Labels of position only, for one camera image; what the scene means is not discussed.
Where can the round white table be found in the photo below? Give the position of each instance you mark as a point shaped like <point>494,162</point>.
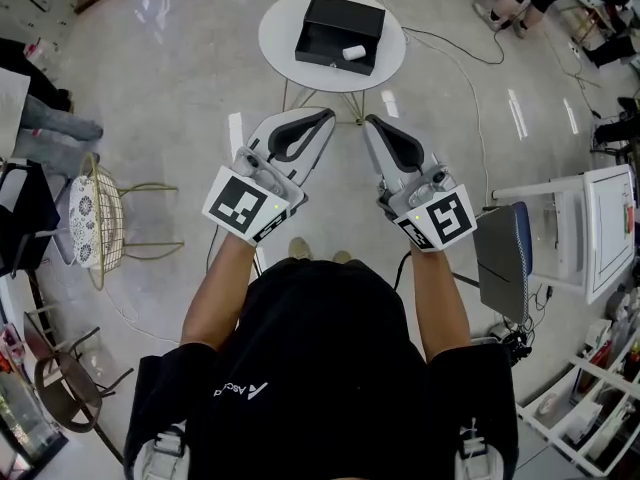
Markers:
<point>280,43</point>

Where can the person's shoe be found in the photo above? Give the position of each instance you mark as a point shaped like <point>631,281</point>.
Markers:
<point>300,248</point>
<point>342,256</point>

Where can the person's right forearm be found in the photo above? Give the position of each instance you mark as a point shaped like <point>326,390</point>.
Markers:
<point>440,303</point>

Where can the black equipment stand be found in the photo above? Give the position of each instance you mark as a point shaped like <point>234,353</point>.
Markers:
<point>617,130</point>

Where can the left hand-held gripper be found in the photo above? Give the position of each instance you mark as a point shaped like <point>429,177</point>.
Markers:
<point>235,203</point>

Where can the white rectangular table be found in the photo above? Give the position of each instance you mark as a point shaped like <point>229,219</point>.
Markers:
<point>607,228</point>

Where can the person's black shirt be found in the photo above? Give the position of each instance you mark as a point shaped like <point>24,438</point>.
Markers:
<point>320,358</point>

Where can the white shelf rack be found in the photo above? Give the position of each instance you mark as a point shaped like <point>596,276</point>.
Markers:
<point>595,383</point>

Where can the black power adapters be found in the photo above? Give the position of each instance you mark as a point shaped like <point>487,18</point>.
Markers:
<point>510,343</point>

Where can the floral seat cushion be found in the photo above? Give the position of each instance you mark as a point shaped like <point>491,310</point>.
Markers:
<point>82,223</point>

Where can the small white object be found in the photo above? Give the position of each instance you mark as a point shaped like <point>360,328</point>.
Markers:
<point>354,53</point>

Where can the person's right shoe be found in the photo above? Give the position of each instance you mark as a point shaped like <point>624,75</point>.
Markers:
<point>342,256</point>

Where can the person's left forearm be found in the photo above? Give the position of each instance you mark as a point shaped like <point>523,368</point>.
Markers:
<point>220,288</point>

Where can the black bag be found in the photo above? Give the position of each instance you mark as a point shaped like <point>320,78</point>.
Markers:
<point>25,213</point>

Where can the glass display cabinet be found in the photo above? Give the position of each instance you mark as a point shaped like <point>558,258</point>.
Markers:
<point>22,423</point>

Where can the person's left shoe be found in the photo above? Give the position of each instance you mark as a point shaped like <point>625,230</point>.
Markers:
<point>300,248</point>

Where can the black box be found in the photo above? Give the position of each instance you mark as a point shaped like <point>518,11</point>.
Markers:
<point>345,18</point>

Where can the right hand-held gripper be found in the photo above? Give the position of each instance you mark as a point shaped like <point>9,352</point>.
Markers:
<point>442,218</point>

